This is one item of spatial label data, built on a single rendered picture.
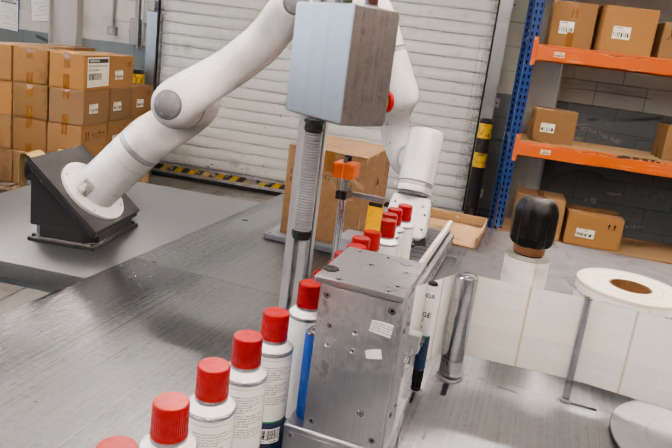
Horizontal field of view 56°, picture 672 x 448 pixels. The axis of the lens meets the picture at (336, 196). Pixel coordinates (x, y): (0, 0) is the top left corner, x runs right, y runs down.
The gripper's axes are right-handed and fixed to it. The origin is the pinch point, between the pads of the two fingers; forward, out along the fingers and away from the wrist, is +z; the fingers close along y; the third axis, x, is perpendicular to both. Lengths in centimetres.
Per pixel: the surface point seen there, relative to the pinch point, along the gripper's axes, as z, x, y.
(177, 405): 19, -95, 1
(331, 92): -22, -53, -7
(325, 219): -7.2, 26.6, -28.4
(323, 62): -27, -53, -10
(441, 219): -20, 88, -4
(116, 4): -185, 332, -377
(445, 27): -207, 354, -69
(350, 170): -13.3, -34.1, -6.4
